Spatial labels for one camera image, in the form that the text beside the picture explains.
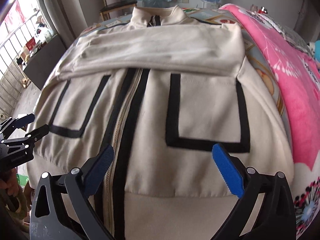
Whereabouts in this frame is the cream jacket with black trim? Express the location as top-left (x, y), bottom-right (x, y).
top-left (27, 11), bottom-right (296, 239)

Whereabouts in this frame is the left forearm cream fuzzy sleeve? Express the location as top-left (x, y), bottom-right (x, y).
top-left (1, 189), bottom-right (28, 239)

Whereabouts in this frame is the person's left hand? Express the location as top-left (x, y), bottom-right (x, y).
top-left (0, 168), bottom-right (20, 197)

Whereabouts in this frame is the dark low cabinet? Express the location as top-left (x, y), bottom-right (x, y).
top-left (23, 35), bottom-right (66, 90)

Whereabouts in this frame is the grey curtain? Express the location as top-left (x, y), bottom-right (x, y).
top-left (37, 0), bottom-right (87, 48)

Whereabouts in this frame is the pink floral blanket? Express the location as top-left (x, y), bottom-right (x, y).
top-left (221, 4), bottom-right (319, 239)

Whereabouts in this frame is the empty clear water jug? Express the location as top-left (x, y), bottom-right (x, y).
top-left (142, 0), bottom-right (165, 8)

